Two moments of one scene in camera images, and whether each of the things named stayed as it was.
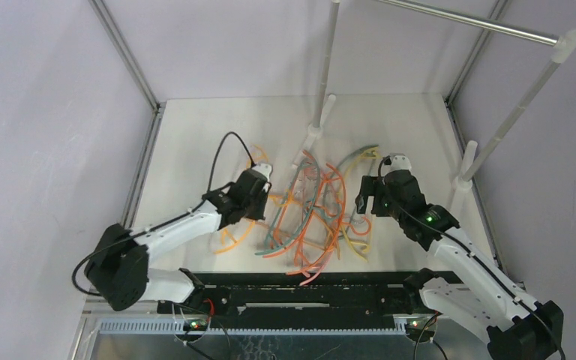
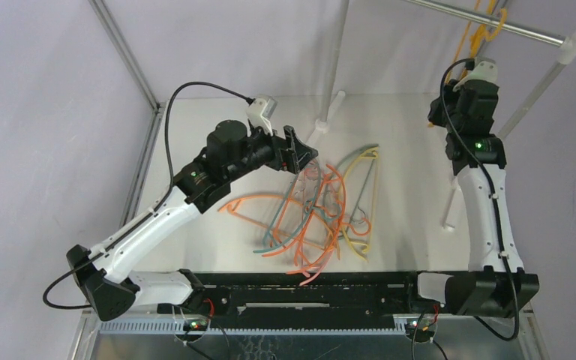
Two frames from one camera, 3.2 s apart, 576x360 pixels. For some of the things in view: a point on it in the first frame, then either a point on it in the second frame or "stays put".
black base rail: [247, 295] stays put
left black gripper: [259, 214] to [301, 154]
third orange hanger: [370, 226] stays put
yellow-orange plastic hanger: [275, 196] to [481, 31]
